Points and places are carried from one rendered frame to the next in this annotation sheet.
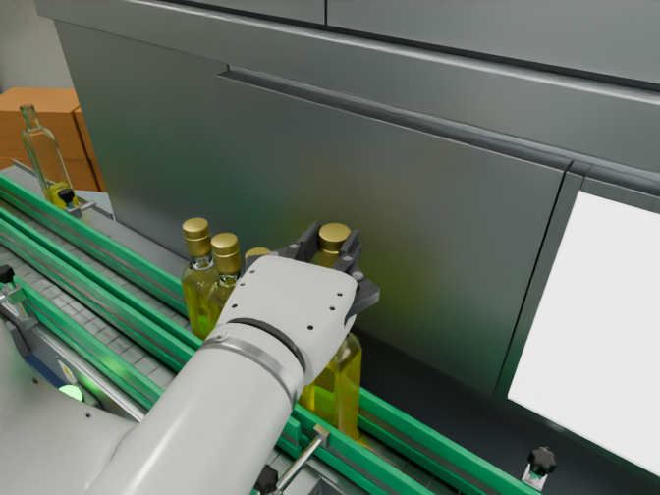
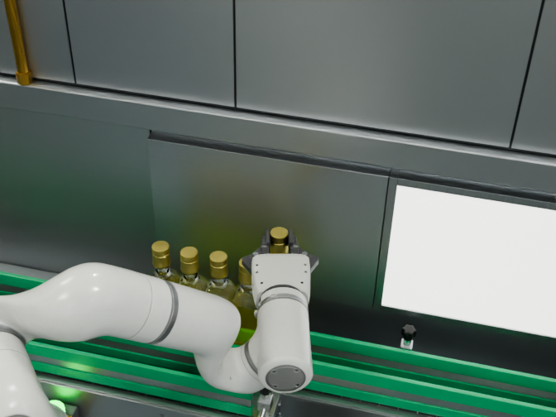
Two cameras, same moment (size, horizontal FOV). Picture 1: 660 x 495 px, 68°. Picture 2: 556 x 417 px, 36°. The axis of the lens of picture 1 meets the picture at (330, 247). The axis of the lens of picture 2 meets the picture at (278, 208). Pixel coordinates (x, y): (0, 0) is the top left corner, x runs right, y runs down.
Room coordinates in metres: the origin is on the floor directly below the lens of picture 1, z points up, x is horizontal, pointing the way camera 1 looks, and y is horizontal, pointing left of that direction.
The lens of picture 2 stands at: (-0.66, 0.47, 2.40)
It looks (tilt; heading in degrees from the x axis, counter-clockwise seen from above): 38 degrees down; 336
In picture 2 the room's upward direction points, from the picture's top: 1 degrees clockwise
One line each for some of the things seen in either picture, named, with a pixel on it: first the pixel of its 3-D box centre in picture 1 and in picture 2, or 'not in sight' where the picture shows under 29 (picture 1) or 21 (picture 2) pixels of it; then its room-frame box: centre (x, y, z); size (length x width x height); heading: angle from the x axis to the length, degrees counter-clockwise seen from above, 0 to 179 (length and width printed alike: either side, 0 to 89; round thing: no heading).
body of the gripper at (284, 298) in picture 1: (285, 317); (280, 283); (0.30, 0.04, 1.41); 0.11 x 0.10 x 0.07; 159
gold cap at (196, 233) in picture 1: (197, 237); (160, 254); (0.55, 0.18, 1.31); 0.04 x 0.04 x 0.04
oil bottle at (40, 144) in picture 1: (46, 160); not in sight; (1.04, 0.66, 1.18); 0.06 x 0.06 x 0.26; 49
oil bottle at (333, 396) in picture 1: (333, 389); not in sight; (0.41, 0.00, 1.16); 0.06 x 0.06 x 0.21; 54
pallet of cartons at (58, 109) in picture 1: (116, 142); not in sight; (2.93, 1.37, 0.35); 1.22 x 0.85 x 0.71; 82
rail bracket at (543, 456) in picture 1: (534, 473); (406, 344); (0.32, -0.26, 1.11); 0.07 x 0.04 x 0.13; 143
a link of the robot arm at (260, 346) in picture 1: (247, 371); (280, 309); (0.24, 0.06, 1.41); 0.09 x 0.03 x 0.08; 69
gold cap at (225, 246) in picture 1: (226, 252); (189, 260); (0.52, 0.14, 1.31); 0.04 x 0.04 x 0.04
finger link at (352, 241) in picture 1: (356, 262); (298, 246); (0.38, -0.03, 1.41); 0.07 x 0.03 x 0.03; 159
